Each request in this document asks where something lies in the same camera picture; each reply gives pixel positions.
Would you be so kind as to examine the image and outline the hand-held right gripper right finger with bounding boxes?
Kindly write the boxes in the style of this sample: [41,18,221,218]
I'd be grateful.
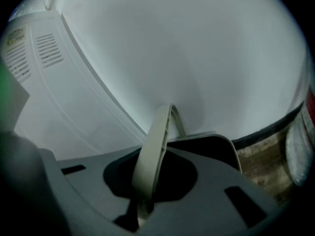
[142,146,291,236]

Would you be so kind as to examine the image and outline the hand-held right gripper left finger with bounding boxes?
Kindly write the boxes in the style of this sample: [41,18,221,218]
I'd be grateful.
[0,131,143,236]

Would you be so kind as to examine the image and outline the white water dispenser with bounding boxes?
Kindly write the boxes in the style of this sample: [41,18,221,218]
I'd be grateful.
[0,8,150,162]

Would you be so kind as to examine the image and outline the clear water jug red cap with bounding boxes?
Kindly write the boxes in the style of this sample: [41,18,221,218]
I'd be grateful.
[284,82,315,187]

